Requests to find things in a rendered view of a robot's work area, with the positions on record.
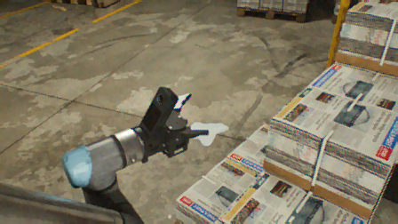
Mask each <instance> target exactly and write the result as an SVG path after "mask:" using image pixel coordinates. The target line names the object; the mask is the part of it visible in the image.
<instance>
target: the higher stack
mask: <svg viewBox="0 0 398 224"><path fill-rule="evenodd" d="M340 33H341V34H340V37H341V38H340V43H339V46H338V51H339V52H342V53H347V54H349V55H352V56H358V57H360V58H364V59H369V60H377V61H380V65H382V64H383V63H388V64H391V65H395V66H398V3H397V2H393V1H385V0H362V1H361V2H360V3H359V4H356V5H355V6H354V7H352V8H351V9H349V10H348V11H347V14H346V17H345V23H344V24H343V26H342V31H341V32H340ZM334 64H336V65H343V66H346V67H352V68H356V69H360V70H362V71H365V72H370V73H371V74H373V75H376V74H379V76H384V77H389V78H393V79H396V80H398V76H392V75H389V74H385V73H382V72H377V71H374V70H371V69H367V68H360V67H357V66H355V65H349V64H347V63H345V62H339V61H336V62H334Z"/></svg>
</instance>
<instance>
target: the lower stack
mask: <svg viewBox="0 0 398 224"><path fill-rule="evenodd" d="M269 127H270V126H269V125H266V124H263V125H262V126H261V127H259V129H258V130H257V131H255V132H254V133H253V134H252V135H251V136H250V137H249V138H246V141H244V142H243V143H241V145H239V147H238V148H236V149H235V150H234V151H233V152H232V153H231V154H229V155H228V156H227V158H225V159H224V160H222V161H221V162H220V163H219V164H218V165H216V166H215V167H214V168H213V169H211V170H210V171H209V172H208V173H207V174H206V175H205V177H204V176H202V179H201V180H199V181H197V182H196V183H195V184H194V185H193V186H192V187H190V188H189V189H188V190H187V191H186V192H185V193H183V195H182V196H180V197H179V198H178V199H177V200H176V215H177V216H176V218H177V219H178V224H213V223H214V222H215V221H216V220H218V218H219V217H220V216H221V215H222V213H223V212H224V211H225V210H226V209H227V208H228V207H229V205H230V204H232V203H233V202H234V200H236V198H237V197H238V196H239V195H241V193H242V192H243V191H244V190H245V189H246V188H247V187H248V186H249V185H250V184H251V183H252V182H253V181H254V180H255V179H256V178H257V177H258V176H259V175H260V174H261V173H262V172H263V171H264V170H265V169H264V168H263V163H264V158H266V154H267V153H266V151H267V135H268V131H269V129H270V128H269ZM247 139H248V140H247Z"/></svg>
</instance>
